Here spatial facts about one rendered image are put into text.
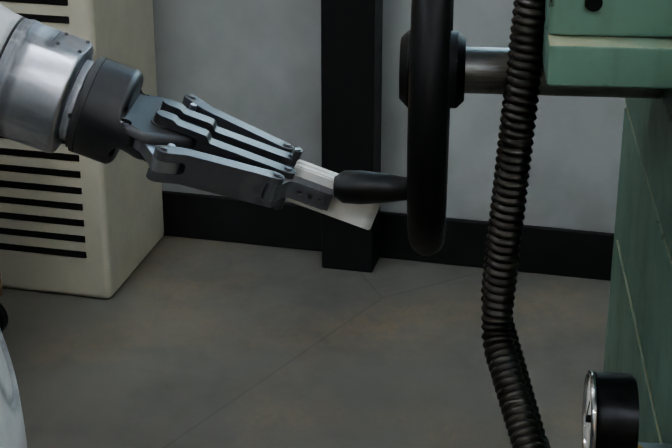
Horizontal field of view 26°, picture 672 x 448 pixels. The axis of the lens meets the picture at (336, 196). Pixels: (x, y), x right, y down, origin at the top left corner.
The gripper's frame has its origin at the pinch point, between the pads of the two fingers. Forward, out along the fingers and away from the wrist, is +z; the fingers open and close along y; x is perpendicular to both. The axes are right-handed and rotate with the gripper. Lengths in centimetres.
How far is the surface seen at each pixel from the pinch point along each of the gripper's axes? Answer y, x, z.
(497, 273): -1.0, 1.0, 13.7
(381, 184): -3.4, -3.5, 2.7
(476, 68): 5.6, -11.5, 6.9
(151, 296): 125, 84, -16
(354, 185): -3.6, -2.8, 0.9
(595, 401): -20.7, -1.8, 18.8
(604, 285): 136, 57, 59
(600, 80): -5.4, -17.1, 13.7
